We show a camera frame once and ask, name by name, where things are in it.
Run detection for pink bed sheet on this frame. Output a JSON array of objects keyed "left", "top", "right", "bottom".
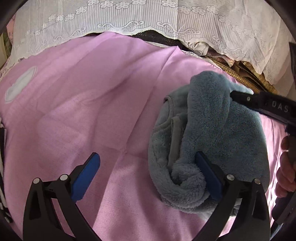
[{"left": 0, "top": 31, "right": 289, "bottom": 241}]

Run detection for person right hand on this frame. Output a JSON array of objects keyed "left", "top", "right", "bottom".
[{"left": 275, "top": 136, "right": 295, "bottom": 198}]

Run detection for white lace cover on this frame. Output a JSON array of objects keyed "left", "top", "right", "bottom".
[{"left": 6, "top": 1, "right": 295, "bottom": 96}]

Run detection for blue fleece zip jacket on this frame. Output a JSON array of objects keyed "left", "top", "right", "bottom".
[{"left": 148, "top": 71, "right": 270, "bottom": 213}]

